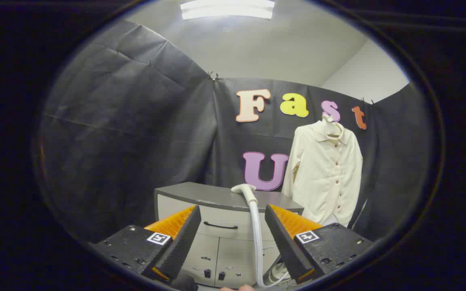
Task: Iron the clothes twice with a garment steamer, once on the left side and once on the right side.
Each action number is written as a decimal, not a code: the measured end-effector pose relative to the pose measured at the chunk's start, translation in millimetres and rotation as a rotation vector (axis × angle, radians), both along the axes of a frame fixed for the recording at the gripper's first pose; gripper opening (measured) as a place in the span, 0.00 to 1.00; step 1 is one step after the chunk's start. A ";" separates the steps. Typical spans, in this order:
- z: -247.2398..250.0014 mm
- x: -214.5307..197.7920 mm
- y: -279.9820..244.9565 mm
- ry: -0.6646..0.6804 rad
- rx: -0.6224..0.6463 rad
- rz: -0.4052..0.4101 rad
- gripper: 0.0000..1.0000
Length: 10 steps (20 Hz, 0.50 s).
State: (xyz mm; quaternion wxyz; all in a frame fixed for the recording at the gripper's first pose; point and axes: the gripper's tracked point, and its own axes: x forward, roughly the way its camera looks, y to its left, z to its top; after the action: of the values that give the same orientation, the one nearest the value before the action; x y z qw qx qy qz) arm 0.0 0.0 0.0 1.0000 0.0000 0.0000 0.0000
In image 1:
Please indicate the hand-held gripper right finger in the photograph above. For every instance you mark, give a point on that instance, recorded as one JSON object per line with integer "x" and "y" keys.
{"x": 285, "y": 246}

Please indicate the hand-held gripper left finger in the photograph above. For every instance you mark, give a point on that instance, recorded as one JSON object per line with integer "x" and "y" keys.
{"x": 180, "y": 246}

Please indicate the cream button shirt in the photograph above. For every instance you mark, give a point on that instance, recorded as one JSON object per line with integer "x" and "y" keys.
{"x": 322, "y": 178}

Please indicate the white fabric panel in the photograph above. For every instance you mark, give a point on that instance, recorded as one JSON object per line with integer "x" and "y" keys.
{"x": 331, "y": 220}

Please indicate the white cabinet with grey top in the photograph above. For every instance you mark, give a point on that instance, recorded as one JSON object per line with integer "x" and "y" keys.
{"x": 217, "y": 194}

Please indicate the black backdrop cloth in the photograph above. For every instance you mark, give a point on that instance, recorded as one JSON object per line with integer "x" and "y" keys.
{"x": 115, "y": 141}

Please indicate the ceiling light panel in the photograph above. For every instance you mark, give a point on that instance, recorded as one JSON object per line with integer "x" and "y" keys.
{"x": 227, "y": 10}

